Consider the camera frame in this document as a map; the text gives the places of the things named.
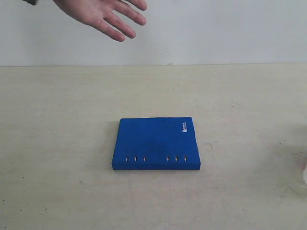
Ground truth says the person's open hand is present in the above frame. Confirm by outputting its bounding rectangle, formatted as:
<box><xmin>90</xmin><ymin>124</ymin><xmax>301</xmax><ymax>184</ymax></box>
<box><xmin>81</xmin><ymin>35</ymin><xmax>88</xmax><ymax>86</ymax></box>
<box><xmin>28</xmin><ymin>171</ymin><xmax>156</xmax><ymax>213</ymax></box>
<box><xmin>54</xmin><ymin>0</ymin><xmax>147</xmax><ymax>42</ymax></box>

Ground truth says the blue ring binder notebook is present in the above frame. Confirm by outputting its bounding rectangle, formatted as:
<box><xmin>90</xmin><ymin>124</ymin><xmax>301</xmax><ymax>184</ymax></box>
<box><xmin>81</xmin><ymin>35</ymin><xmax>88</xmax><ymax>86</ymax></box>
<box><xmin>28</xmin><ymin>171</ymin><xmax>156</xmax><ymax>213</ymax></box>
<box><xmin>112</xmin><ymin>117</ymin><xmax>201</xmax><ymax>170</ymax></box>

